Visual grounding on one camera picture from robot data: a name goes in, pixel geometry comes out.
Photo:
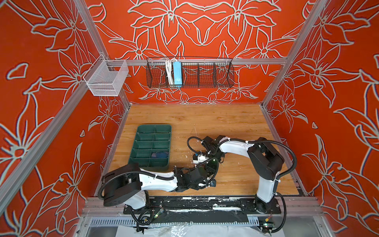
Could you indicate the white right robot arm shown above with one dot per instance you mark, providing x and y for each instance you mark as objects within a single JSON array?
[{"x": 266, "y": 160}]

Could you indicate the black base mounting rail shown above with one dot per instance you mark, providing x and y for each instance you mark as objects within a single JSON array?
[{"x": 204, "y": 210}]

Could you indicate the blue box in basket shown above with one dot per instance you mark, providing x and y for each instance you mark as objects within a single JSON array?
[{"x": 177, "y": 71}]

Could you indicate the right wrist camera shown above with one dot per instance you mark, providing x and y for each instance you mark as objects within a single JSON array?
[{"x": 199, "y": 158}]

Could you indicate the purple sock with yellow cuff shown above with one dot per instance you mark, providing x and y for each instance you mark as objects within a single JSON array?
[{"x": 160, "y": 155}]

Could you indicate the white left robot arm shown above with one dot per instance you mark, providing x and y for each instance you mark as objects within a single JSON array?
[{"x": 130, "y": 184}]

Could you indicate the black wire wall basket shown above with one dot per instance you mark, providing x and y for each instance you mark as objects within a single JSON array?
[{"x": 197, "y": 72}]

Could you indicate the green divided organizer tray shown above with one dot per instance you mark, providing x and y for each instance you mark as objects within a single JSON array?
[{"x": 151, "y": 138}]

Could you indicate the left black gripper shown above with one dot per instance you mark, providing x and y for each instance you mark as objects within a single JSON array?
[{"x": 197, "y": 186}]

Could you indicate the clear plastic wall bin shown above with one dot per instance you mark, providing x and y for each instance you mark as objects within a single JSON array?
[{"x": 106, "y": 77}]

